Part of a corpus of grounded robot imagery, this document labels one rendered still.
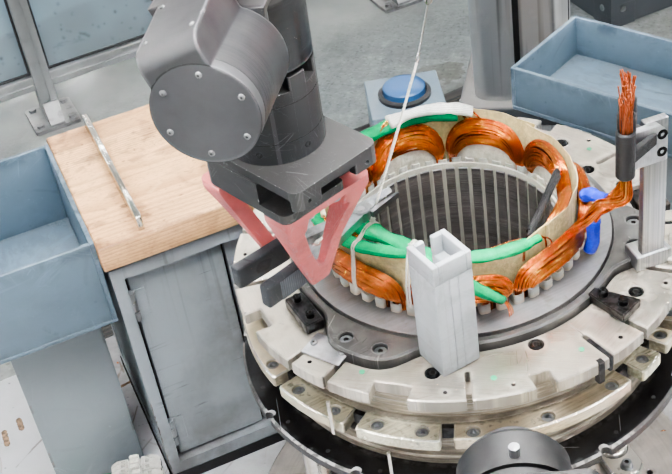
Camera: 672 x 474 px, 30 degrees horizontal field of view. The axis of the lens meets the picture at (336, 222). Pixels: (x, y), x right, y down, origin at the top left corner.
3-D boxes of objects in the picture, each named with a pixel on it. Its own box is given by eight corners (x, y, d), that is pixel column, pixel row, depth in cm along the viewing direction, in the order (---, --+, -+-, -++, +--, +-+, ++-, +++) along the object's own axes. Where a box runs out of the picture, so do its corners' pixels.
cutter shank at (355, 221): (316, 269, 78) (315, 261, 77) (306, 265, 78) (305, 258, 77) (370, 216, 82) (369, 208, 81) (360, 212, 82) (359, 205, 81)
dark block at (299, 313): (303, 300, 86) (301, 286, 86) (326, 327, 84) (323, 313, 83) (285, 308, 86) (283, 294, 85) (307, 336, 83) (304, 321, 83)
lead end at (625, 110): (624, 140, 74) (624, 102, 73) (612, 132, 75) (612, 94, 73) (639, 133, 75) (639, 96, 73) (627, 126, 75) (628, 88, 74)
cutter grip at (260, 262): (241, 290, 78) (237, 270, 77) (233, 284, 78) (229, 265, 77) (291, 259, 79) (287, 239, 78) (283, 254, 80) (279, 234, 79)
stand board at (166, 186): (104, 273, 100) (97, 250, 99) (52, 159, 115) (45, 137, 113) (332, 191, 105) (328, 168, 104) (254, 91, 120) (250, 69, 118)
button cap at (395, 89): (428, 100, 115) (428, 91, 115) (386, 107, 115) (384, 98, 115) (422, 78, 119) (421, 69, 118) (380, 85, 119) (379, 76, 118)
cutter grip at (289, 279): (270, 309, 76) (267, 289, 75) (261, 304, 76) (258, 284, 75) (317, 275, 78) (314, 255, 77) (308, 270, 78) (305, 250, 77)
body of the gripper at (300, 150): (299, 223, 69) (279, 111, 65) (185, 158, 76) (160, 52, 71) (381, 167, 73) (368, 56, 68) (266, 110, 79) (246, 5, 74)
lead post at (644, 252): (671, 260, 85) (677, 115, 78) (637, 272, 84) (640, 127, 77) (657, 246, 86) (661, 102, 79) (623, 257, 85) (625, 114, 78)
